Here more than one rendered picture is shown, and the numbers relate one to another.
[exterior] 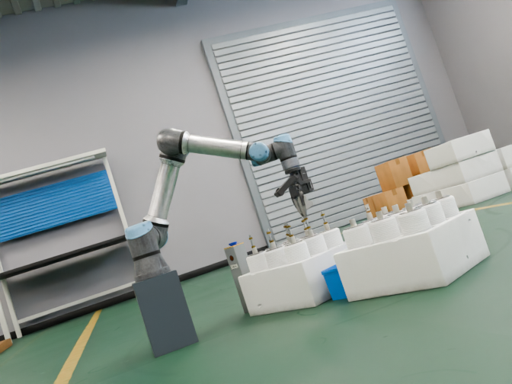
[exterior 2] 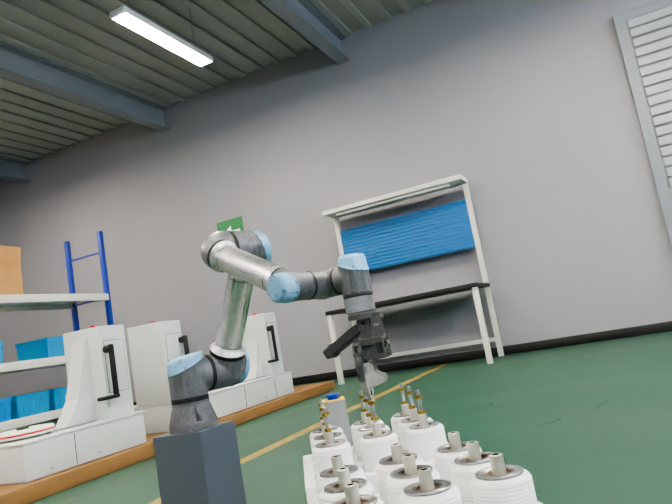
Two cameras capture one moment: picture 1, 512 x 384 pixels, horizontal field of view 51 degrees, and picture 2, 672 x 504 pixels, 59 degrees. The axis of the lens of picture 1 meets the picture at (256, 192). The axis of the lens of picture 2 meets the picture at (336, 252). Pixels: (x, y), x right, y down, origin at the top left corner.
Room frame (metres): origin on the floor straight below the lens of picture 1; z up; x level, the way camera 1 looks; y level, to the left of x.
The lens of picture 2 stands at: (1.10, -1.12, 0.51)
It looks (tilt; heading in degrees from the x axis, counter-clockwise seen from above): 8 degrees up; 40
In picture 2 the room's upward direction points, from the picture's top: 10 degrees counter-clockwise
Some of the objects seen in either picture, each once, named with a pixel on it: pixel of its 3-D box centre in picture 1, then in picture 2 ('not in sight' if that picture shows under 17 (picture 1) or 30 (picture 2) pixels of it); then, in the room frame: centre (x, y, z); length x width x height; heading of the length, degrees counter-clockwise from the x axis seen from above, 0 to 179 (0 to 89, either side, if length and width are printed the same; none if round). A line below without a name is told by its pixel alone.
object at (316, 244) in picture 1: (318, 257); (384, 472); (2.28, -0.16, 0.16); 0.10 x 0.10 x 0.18
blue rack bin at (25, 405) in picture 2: not in sight; (16, 406); (3.54, 5.35, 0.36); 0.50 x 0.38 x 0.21; 107
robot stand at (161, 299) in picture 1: (164, 312); (201, 477); (2.22, 0.51, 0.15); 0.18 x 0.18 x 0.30; 16
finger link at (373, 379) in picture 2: (307, 205); (372, 380); (2.27, -0.19, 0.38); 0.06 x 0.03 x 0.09; 113
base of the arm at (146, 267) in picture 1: (149, 265); (192, 412); (2.22, 0.51, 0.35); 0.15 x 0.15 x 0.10
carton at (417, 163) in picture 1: (420, 165); not in sight; (6.00, -1.84, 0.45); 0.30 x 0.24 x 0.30; 14
